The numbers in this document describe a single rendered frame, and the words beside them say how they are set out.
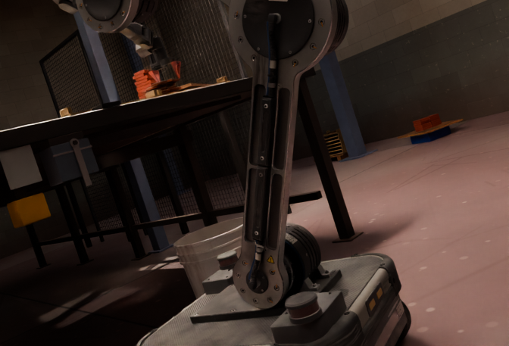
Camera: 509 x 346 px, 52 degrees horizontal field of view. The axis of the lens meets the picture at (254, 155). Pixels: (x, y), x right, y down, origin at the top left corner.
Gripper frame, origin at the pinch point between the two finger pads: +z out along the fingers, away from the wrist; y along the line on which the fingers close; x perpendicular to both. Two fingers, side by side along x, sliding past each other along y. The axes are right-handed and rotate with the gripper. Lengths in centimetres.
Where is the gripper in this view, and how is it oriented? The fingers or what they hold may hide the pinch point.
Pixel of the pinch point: (169, 80)
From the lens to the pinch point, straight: 238.9
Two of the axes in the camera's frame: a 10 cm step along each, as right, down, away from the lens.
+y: -9.0, 3.0, 3.1
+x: -2.7, 1.5, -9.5
